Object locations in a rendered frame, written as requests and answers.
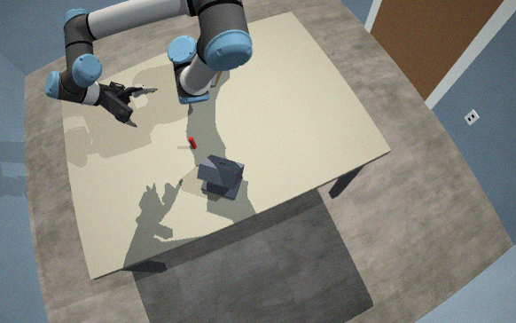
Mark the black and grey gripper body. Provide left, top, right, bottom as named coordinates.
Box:
left=93, top=82, right=130, bottom=106

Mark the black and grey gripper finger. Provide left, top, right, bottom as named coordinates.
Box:
left=122, top=84, right=158, bottom=98
left=115, top=117, right=137, bottom=127

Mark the dark grey sloped panel with square hole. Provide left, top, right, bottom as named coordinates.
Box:
left=197, top=154, right=245, bottom=200

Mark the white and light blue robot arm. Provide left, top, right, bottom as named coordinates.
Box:
left=45, top=0, right=253, bottom=106

